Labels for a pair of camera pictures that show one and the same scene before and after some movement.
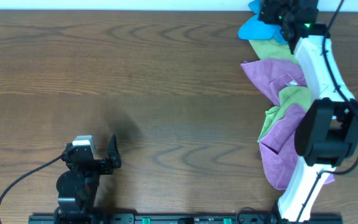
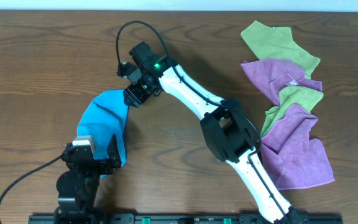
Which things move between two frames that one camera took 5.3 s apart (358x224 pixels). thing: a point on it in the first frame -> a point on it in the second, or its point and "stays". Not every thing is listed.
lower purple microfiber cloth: (278, 154) stays
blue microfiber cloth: (253, 28) -> (104, 116)
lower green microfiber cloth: (296, 94) stays
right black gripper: (272, 14) -> (134, 97)
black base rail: (186, 218) stays
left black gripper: (103, 165) stays
